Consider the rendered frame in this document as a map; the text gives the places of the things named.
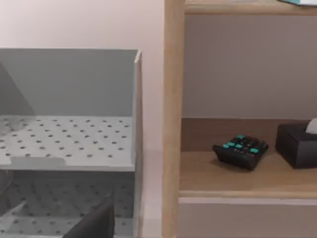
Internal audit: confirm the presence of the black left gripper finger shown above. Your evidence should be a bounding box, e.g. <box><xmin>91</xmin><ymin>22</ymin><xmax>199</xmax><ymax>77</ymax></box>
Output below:
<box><xmin>63</xmin><ymin>196</ymin><xmax>115</xmax><ymax>238</ymax></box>

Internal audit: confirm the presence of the grey pierced shelf rack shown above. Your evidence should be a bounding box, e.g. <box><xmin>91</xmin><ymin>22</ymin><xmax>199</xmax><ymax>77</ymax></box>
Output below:
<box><xmin>0</xmin><ymin>48</ymin><xmax>144</xmax><ymax>238</ymax></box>

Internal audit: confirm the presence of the wooden open shelf unit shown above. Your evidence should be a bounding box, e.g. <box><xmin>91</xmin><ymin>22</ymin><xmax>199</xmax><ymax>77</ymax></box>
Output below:
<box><xmin>162</xmin><ymin>0</ymin><xmax>317</xmax><ymax>238</ymax></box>

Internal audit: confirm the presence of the black calculator with teal keys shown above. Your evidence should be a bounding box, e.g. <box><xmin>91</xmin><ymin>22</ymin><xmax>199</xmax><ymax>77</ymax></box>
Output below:
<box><xmin>211</xmin><ymin>134</ymin><xmax>269</xmax><ymax>172</ymax></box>

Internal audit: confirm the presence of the black tissue box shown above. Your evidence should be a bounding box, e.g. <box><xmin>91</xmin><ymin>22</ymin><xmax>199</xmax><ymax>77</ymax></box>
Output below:
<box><xmin>274</xmin><ymin>118</ymin><xmax>317</xmax><ymax>170</ymax></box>

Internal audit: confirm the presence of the teal object on shelf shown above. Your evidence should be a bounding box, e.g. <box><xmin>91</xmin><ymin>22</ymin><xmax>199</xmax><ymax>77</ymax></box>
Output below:
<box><xmin>276</xmin><ymin>0</ymin><xmax>317</xmax><ymax>6</ymax></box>

